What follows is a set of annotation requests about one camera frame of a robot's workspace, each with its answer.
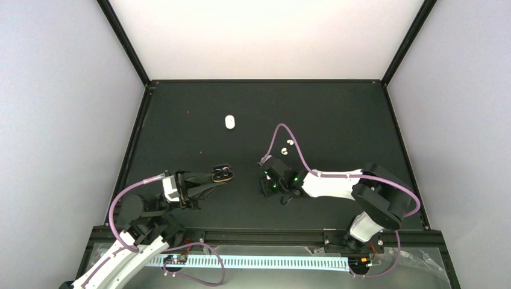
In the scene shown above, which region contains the right black corner post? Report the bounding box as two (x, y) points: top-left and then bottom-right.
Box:
(381, 0), (437, 87)

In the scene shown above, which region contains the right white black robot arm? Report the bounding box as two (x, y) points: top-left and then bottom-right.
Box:
(259, 155), (420, 252)

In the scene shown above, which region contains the black mounting rail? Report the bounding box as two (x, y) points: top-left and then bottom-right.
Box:
(171, 228), (448, 256)

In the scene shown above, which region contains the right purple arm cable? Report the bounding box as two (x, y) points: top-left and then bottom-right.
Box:
(259, 123), (422, 219)

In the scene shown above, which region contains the black corner post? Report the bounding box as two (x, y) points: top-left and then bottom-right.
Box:
(97, 0), (151, 87)
(381, 0), (437, 87)

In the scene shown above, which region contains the black gold charging case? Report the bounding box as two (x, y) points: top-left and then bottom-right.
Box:
(212, 163), (234, 182)

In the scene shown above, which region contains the white slotted cable duct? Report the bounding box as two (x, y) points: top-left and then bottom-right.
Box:
(146, 254), (350, 272)

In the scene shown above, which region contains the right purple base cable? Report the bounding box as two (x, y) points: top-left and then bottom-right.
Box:
(348, 230), (401, 279)

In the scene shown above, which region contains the left black corner post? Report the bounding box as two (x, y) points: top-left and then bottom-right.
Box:
(97, 0), (151, 87)

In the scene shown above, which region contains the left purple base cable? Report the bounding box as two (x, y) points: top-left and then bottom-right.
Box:
(155, 241), (227, 287)

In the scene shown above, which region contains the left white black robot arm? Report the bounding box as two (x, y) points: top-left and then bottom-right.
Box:
(61, 166), (234, 288)

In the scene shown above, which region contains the white closed earbud case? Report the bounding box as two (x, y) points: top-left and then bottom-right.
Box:
(224, 115), (236, 129)

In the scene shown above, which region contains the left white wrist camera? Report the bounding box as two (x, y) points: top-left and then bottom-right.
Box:
(162, 175), (180, 202)

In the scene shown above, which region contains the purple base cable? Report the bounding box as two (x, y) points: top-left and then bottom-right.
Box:
(348, 230), (401, 279)
(155, 241), (227, 287)

